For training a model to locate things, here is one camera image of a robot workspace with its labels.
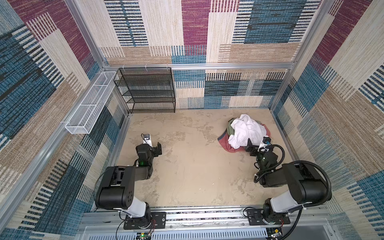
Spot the red shirt with grey collar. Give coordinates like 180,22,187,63
218,124,271,153

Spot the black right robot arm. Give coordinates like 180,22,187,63
243,137,332,226

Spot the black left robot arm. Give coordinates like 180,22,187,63
94,143,162,230

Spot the white cloth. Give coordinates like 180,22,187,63
228,114,270,149

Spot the green shirt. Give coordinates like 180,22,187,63
227,116,266,138

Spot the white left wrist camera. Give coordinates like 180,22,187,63
141,134,153,147

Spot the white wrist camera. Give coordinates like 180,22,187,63
258,136,271,152
141,134,153,147

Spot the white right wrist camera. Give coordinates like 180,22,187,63
258,136,271,152

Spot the black wire shelf rack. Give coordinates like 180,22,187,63
115,67,176,114

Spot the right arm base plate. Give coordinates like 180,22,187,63
243,208,291,226

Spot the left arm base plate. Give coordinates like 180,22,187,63
123,212,167,230

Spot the white wire mesh basket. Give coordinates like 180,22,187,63
65,72,117,135

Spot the aluminium front rail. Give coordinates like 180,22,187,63
75,206,342,240

